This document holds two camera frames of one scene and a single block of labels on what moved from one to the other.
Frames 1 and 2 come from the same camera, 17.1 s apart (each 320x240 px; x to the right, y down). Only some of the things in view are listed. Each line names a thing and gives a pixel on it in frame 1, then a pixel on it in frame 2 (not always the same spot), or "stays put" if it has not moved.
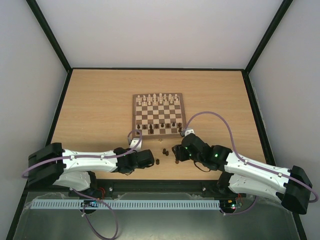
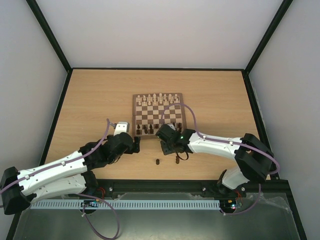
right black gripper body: [178, 153] → [167, 146]
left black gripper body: [133, 169] → [130, 150]
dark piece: [151, 130] stays put
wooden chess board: [158, 115] stays put
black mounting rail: [157, 186] stays put
